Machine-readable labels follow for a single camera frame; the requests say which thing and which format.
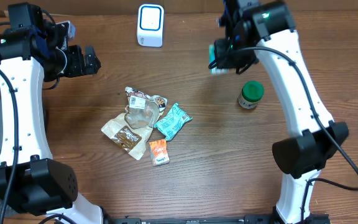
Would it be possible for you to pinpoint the teal white small packet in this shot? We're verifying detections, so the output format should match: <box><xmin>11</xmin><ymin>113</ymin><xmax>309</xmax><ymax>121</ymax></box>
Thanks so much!
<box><xmin>209</xmin><ymin>44</ymin><xmax>229</xmax><ymax>75</ymax></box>

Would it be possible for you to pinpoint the green lid jar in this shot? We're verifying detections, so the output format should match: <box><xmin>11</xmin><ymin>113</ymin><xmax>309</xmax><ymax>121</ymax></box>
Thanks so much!
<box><xmin>237</xmin><ymin>81</ymin><xmax>264</xmax><ymax>109</ymax></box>

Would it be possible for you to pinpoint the brown white snack pouch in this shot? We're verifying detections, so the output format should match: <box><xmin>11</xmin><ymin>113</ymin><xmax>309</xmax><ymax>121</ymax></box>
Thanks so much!
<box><xmin>101</xmin><ymin>86</ymin><xmax>168</xmax><ymax>160</ymax></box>

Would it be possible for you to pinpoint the teal snack packet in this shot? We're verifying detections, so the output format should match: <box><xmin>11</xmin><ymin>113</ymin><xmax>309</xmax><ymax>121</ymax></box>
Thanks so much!
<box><xmin>154</xmin><ymin>103</ymin><xmax>193</xmax><ymax>141</ymax></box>

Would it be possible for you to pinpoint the orange red snack packet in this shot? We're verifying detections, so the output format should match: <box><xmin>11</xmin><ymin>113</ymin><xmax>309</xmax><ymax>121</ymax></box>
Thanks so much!
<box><xmin>149</xmin><ymin>139</ymin><xmax>170</xmax><ymax>166</ymax></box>

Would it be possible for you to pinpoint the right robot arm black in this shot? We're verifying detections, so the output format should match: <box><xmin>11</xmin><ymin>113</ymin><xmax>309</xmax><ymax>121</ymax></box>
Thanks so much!
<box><xmin>210</xmin><ymin>0</ymin><xmax>349</xmax><ymax>223</ymax></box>

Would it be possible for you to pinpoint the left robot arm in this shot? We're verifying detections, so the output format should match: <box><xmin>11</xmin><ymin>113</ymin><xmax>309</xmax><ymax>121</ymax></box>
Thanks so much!
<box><xmin>0</xmin><ymin>2</ymin><xmax>112</xmax><ymax>224</ymax></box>

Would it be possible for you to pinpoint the white barcode scanner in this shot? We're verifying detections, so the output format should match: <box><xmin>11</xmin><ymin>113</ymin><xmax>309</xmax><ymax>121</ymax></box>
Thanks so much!
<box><xmin>137</xmin><ymin>4</ymin><xmax>165</xmax><ymax>47</ymax></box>

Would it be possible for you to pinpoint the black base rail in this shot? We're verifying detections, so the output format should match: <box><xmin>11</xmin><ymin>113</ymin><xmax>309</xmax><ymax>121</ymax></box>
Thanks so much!
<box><xmin>111</xmin><ymin>215</ymin><xmax>283</xmax><ymax>224</ymax></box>

